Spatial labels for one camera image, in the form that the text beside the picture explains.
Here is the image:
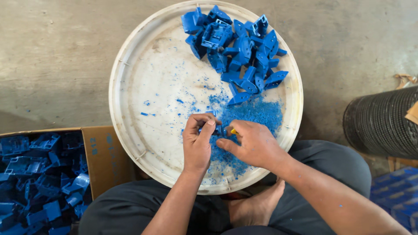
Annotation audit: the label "person's left hand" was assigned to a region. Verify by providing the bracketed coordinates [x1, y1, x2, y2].
[182, 113, 222, 175]

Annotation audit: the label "torn cardboard scrap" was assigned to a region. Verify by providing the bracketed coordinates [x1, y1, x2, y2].
[393, 73, 418, 90]

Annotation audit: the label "heap of blue plastic shavings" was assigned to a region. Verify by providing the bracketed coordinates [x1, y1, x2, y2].
[202, 93, 284, 178]

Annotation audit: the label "person's bare foot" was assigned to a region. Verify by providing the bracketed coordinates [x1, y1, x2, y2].
[228, 179, 286, 228]

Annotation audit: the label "person's dark grey trousers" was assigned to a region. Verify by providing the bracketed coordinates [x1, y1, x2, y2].
[78, 140, 372, 235]

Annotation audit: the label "blue plastic crate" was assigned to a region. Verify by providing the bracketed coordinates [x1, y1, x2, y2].
[370, 166, 418, 234]

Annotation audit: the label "round white tray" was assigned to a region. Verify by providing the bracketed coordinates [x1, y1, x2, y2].
[108, 0, 304, 196]

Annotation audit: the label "person's right hand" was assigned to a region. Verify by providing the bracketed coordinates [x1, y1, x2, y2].
[216, 119, 291, 174]

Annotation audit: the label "cardboard box of blue parts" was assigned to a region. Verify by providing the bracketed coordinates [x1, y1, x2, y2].
[0, 126, 138, 235]

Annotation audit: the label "small blue plastic part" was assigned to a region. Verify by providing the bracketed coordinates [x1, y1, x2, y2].
[198, 110, 227, 137]

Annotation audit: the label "pile of blue plastic parts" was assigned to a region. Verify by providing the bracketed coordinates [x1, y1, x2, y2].
[180, 5, 289, 106]

